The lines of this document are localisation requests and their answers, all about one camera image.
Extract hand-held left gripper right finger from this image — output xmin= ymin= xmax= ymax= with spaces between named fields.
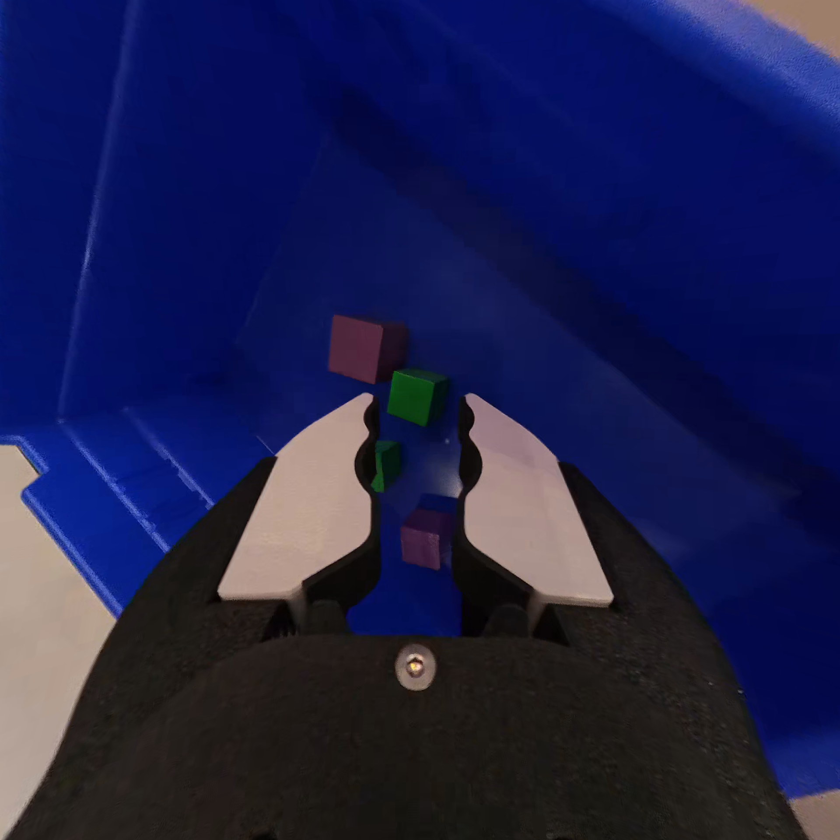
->
xmin=456 ymin=392 xmax=616 ymax=609

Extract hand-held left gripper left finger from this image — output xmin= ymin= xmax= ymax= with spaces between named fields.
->
xmin=215 ymin=392 xmax=383 ymax=605

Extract green wooden cube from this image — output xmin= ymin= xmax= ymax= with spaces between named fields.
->
xmin=370 ymin=439 xmax=403 ymax=494
xmin=386 ymin=368 xmax=451 ymax=428

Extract blue plastic bin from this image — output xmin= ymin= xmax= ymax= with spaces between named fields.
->
xmin=0 ymin=0 xmax=840 ymax=798

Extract purple wooden cube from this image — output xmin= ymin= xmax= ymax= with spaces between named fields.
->
xmin=399 ymin=508 xmax=455 ymax=571
xmin=327 ymin=314 xmax=410 ymax=385

